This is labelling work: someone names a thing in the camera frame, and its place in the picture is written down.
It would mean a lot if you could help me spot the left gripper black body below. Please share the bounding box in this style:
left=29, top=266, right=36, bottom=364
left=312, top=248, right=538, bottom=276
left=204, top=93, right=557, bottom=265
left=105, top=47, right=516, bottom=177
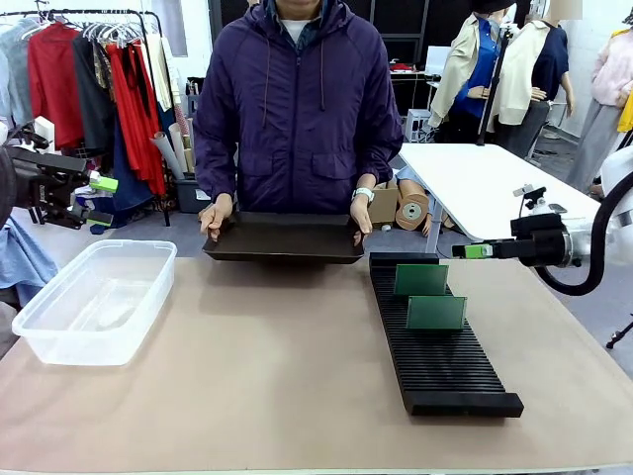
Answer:
left=9, top=146, right=91, bottom=230

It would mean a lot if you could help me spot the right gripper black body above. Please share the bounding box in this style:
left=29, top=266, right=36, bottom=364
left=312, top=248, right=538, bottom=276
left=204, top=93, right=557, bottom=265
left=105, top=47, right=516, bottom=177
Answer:
left=508, top=213, right=575, bottom=269

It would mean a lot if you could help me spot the green PCB board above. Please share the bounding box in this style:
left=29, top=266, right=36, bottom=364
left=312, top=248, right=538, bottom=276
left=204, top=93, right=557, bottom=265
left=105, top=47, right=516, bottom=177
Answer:
left=394, top=263, right=450, bottom=297
left=406, top=295, right=469, bottom=332

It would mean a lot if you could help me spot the black shallow tray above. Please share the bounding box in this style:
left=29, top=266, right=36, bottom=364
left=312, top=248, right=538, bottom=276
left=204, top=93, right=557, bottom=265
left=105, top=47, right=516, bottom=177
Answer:
left=202, top=211, right=366, bottom=265

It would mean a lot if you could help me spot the person's right forearm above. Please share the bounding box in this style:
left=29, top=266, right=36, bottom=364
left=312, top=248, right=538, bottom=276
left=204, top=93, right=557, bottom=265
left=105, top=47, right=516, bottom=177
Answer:
left=194, top=145, right=239, bottom=205

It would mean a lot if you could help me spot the person's left forearm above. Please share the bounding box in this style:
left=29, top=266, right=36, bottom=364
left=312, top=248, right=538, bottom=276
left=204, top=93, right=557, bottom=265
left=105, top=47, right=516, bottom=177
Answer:
left=351, top=136, right=405, bottom=193

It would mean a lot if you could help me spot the person's left hand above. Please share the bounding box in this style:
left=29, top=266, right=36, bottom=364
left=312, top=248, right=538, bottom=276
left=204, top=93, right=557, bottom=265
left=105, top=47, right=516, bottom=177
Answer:
left=349, top=198, right=375, bottom=247

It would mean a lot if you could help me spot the person's right hand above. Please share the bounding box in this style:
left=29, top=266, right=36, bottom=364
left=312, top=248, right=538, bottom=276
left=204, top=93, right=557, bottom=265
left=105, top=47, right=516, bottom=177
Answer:
left=199, top=192, right=234, bottom=242

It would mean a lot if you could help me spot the navy hanging garment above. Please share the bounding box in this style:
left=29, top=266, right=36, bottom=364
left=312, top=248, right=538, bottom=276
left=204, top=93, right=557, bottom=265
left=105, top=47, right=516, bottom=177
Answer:
left=111, top=118, right=155, bottom=212

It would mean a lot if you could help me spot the cream foam block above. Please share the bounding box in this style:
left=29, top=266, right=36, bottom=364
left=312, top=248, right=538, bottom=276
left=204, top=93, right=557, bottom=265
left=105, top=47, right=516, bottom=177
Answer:
left=33, top=115, right=56, bottom=149

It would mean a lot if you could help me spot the cardboard spool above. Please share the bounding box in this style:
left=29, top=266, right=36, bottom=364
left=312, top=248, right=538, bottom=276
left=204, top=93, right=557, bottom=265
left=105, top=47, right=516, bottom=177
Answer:
left=395, top=190, right=432, bottom=232

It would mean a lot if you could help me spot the long red hanging dress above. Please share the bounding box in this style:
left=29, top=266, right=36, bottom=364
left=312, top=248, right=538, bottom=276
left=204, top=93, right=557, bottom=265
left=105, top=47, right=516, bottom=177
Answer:
left=105, top=42, right=167, bottom=197

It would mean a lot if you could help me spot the white paper roll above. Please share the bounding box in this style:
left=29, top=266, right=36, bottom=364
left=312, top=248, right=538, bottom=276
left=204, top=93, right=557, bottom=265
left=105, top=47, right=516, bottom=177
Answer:
left=149, top=131, right=187, bottom=182

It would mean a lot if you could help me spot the dark grey hanging garment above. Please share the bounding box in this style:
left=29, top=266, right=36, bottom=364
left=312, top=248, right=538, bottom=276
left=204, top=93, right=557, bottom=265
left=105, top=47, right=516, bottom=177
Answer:
left=72, top=33, right=118, bottom=155

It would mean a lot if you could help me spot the white table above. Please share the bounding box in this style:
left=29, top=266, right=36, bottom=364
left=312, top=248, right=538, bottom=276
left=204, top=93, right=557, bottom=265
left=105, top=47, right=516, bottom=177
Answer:
left=395, top=142, right=602, bottom=253

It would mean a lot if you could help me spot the light blue cloth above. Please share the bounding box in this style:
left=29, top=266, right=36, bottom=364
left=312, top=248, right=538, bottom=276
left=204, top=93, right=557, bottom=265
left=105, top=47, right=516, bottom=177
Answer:
left=0, top=215, right=60, bottom=292

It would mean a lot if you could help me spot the beige mannequin torso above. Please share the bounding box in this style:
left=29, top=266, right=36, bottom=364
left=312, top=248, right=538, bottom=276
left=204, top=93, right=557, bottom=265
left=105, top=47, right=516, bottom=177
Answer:
left=395, top=165, right=449, bottom=238

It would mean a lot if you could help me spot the clear plastic storage box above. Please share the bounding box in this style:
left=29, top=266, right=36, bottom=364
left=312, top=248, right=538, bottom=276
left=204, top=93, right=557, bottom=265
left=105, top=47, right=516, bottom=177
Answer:
left=11, top=238, right=178, bottom=367

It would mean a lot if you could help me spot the dark storage bin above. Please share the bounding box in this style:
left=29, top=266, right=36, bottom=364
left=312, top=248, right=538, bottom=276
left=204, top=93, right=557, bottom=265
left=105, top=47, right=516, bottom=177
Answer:
left=172, top=177, right=210, bottom=215

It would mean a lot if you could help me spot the beige paper roll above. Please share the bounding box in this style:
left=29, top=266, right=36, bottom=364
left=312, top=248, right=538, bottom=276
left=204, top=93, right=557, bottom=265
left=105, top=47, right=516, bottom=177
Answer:
left=168, top=122, right=190, bottom=175

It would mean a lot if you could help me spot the brown cardboard box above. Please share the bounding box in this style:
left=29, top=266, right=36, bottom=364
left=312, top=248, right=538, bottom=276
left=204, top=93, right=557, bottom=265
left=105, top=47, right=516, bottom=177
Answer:
left=368, top=180, right=400, bottom=228

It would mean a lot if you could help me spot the red hanging jacket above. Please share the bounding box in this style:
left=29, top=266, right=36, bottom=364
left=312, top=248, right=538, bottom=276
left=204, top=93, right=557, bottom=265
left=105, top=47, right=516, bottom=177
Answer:
left=27, top=22, right=86, bottom=150

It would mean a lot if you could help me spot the black slotted PCB rack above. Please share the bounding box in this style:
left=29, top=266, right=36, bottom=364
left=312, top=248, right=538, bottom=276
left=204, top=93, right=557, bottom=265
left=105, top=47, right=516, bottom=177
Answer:
left=368, top=251, right=525, bottom=419

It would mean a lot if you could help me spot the grey-blue hanging garment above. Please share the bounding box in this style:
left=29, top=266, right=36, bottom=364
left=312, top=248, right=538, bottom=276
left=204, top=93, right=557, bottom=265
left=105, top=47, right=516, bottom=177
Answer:
left=0, top=19, right=34, bottom=128

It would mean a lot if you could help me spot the black tripod leg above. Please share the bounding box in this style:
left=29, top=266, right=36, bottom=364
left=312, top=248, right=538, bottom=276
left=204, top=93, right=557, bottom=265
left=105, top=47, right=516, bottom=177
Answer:
left=605, top=315, right=633, bottom=350

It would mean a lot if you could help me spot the cream hanging garment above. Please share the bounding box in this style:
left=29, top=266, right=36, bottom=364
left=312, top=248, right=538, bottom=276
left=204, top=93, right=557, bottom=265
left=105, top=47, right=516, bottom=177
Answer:
left=144, top=33, right=175, bottom=113

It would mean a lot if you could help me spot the white plastic crate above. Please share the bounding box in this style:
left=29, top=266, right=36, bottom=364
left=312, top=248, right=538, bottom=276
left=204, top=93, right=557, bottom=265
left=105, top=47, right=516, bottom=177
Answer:
left=405, top=109, right=434, bottom=144

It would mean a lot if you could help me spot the black metal garment rack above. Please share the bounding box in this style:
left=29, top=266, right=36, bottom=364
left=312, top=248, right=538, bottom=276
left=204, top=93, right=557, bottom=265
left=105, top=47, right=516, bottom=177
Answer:
left=0, top=7, right=172, bottom=228

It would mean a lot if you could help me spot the yellow garment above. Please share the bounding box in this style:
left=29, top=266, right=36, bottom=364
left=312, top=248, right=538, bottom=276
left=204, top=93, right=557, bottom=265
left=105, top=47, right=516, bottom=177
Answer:
left=616, top=88, right=633, bottom=135

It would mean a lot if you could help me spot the black tripod pole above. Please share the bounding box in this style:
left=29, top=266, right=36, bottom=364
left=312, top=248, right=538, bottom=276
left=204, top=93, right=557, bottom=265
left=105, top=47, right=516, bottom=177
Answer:
left=476, top=24, right=516, bottom=147

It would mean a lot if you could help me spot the mannequin cream coat navy shirt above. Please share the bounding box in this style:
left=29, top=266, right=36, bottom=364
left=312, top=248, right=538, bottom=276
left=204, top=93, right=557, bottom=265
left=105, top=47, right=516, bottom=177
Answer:
left=496, top=8, right=578, bottom=155

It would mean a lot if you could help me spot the mannequin pink top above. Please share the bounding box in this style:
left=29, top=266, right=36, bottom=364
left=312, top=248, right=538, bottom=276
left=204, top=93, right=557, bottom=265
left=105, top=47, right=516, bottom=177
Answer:
left=567, top=27, right=633, bottom=180

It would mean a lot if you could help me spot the mannequin beige jacket blue shirt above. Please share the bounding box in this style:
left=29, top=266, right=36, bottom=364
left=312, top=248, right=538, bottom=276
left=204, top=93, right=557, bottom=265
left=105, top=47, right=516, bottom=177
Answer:
left=427, top=0, right=506, bottom=145

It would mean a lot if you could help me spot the white monitor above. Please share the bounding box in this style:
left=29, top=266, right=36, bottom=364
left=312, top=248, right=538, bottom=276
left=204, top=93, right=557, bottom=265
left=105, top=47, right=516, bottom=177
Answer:
left=424, top=45, right=453, bottom=76

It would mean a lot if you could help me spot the person in purple jacket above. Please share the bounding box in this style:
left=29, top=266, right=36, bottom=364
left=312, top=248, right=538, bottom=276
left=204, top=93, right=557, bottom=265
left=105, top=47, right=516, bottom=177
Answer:
left=192, top=0, right=405, bottom=219

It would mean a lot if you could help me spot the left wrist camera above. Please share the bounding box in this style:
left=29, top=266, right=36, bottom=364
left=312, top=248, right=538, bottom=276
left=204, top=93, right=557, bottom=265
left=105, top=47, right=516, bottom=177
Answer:
left=17, top=129, right=51, bottom=151

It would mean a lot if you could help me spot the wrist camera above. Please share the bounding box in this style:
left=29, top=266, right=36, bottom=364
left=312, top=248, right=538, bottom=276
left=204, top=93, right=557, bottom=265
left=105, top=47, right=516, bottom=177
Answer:
left=17, top=129, right=51, bottom=151
left=512, top=185, right=548, bottom=215

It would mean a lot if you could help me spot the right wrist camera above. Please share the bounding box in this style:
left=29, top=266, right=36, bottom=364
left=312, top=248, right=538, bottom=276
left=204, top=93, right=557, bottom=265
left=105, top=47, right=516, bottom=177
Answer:
left=512, top=185, right=548, bottom=215

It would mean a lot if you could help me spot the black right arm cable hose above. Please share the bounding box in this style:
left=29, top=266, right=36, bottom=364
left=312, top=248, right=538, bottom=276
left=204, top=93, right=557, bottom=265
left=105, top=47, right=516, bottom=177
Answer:
left=535, top=185, right=633, bottom=298

